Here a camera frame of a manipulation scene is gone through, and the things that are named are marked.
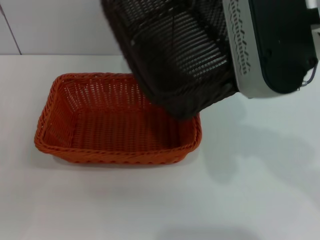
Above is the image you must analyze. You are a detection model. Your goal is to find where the dark brown woven plastic basket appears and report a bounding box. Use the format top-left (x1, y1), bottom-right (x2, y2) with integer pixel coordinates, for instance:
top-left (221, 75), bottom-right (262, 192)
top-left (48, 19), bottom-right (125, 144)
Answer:
top-left (101, 0), bottom-right (238, 122)

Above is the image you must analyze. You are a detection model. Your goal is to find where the orange woven plastic basket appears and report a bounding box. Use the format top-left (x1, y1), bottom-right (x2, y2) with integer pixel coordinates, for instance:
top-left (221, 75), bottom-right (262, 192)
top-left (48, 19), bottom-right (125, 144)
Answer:
top-left (33, 72), bottom-right (203, 166)

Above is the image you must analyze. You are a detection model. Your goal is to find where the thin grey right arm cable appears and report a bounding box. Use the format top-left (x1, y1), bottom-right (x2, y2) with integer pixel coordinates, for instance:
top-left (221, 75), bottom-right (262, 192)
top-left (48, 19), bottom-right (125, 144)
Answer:
top-left (296, 66), bottom-right (315, 92)

